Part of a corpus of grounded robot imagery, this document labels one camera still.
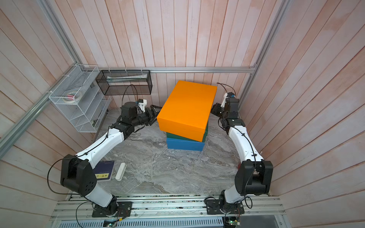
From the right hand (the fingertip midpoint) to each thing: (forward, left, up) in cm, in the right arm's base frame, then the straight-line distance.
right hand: (212, 104), depth 84 cm
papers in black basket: (+15, +54, +8) cm, 57 cm away
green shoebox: (-20, +23, -5) cm, 31 cm away
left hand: (-9, +29, 0) cm, 30 cm away
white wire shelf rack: (-11, +72, +2) cm, 73 cm away
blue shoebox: (-14, +18, -25) cm, 33 cm away
